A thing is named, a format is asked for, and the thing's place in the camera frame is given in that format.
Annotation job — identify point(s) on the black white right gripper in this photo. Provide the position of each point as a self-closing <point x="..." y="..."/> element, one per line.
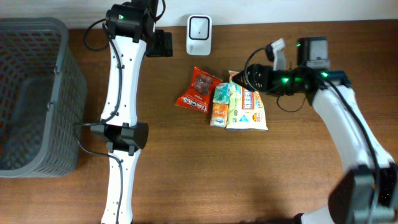
<point x="252" y="78"/>

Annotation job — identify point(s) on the teal tissue packet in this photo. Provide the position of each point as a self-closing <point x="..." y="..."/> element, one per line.
<point x="222" y="93"/>

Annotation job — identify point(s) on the yellow wet wipes pack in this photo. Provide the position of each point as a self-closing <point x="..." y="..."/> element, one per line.
<point x="245" y="110"/>

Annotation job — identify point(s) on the orange tissue packet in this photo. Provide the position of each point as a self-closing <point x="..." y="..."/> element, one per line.
<point x="219" y="115"/>

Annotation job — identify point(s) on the red snack packet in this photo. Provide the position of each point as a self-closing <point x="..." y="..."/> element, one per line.
<point x="198" y="95"/>

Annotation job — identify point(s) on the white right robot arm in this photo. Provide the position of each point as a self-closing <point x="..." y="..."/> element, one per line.
<point x="367" y="193"/>

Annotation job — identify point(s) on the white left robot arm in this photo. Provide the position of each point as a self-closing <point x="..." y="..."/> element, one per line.
<point x="118" y="125"/>

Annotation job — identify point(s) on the white black barcode scanner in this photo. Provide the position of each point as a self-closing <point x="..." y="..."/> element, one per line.
<point x="199" y="33"/>

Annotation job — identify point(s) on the grey plastic basket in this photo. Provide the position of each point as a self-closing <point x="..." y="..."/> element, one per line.
<point x="43" y="94"/>

